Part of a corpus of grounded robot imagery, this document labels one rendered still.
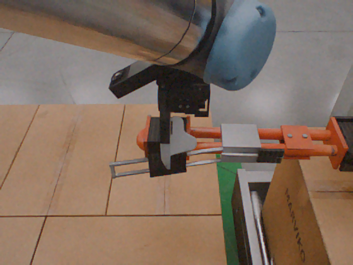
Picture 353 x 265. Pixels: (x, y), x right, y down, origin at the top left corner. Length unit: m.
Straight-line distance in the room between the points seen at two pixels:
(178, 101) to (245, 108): 1.90
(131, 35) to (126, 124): 1.27
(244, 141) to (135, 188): 0.69
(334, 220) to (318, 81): 2.18
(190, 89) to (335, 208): 0.41
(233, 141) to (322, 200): 0.25
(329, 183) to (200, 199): 0.53
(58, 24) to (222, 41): 0.12
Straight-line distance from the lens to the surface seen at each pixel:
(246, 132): 0.62
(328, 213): 0.74
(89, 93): 2.59
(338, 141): 0.65
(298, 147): 0.62
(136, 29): 0.20
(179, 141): 0.53
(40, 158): 1.42
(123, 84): 0.52
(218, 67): 0.26
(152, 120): 0.63
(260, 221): 1.16
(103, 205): 1.20
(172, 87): 0.50
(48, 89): 2.73
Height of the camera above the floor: 1.52
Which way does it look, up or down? 45 degrees down
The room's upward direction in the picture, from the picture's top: straight up
